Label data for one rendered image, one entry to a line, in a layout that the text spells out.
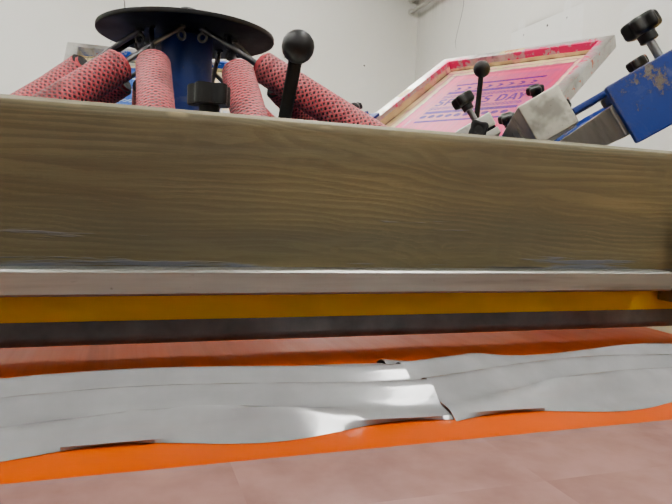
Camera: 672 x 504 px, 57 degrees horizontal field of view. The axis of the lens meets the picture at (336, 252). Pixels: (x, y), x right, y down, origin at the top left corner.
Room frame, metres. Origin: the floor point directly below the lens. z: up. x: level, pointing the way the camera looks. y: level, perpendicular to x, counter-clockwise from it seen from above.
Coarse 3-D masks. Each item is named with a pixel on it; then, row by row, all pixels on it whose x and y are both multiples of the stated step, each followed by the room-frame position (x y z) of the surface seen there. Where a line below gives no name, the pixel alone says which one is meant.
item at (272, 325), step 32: (160, 320) 0.26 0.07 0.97; (192, 320) 0.27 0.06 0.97; (224, 320) 0.27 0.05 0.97; (256, 320) 0.28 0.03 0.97; (288, 320) 0.28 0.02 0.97; (320, 320) 0.29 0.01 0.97; (352, 320) 0.29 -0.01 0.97; (384, 320) 0.30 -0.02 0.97; (416, 320) 0.30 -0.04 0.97; (448, 320) 0.31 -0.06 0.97; (480, 320) 0.32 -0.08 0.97; (512, 320) 0.32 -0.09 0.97; (544, 320) 0.33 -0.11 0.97; (576, 320) 0.33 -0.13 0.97; (608, 320) 0.34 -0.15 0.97; (640, 320) 0.35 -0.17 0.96
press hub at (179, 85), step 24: (96, 24) 1.03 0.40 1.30; (120, 24) 1.03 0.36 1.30; (144, 24) 1.02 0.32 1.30; (168, 24) 1.02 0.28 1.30; (192, 24) 1.01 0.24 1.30; (216, 24) 1.01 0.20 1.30; (240, 24) 1.00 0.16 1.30; (168, 48) 1.06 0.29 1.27; (192, 48) 1.06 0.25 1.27; (216, 48) 1.16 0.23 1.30; (264, 48) 1.15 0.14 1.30; (192, 72) 1.06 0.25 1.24
